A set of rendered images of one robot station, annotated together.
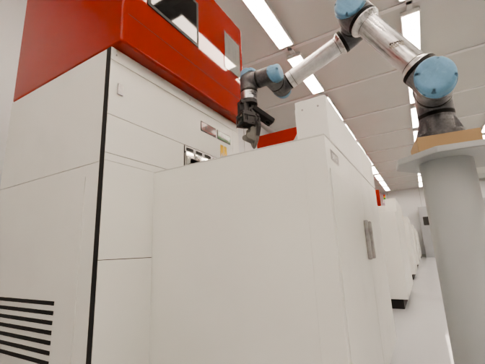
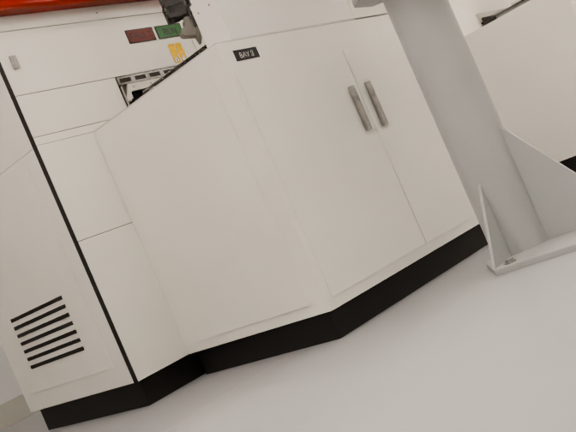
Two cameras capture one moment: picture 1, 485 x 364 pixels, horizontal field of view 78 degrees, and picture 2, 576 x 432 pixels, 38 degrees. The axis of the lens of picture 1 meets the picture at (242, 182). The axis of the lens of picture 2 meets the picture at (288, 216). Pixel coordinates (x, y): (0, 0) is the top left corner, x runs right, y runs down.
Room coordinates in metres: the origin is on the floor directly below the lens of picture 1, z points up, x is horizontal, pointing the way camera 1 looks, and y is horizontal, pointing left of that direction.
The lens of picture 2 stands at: (-1.28, -0.70, 0.33)
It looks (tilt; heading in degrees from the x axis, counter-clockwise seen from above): 0 degrees down; 14
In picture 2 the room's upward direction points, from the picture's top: 23 degrees counter-clockwise
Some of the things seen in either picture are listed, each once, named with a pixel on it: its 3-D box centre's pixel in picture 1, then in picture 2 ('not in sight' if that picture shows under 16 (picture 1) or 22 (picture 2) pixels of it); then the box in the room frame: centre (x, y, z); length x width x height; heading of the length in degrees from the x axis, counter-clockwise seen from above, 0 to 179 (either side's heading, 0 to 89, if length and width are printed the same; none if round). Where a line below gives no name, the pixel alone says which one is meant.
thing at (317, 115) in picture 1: (335, 146); (278, 13); (1.06, -0.35, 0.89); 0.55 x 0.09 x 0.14; 150
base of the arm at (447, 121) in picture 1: (438, 127); not in sight; (1.01, -0.71, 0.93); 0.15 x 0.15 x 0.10
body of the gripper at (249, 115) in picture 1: (248, 114); (175, 2); (1.22, -0.04, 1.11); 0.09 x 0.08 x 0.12; 117
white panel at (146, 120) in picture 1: (189, 137); (118, 63); (1.24, 0.22, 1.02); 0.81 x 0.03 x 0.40; 150
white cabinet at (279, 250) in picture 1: (294, 278); (315, 184); (1.31, -0.20, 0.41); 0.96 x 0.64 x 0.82; 150
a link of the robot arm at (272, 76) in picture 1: (270, 77); not in sight; (1.19, -0.14, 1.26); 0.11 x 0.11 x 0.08; 61
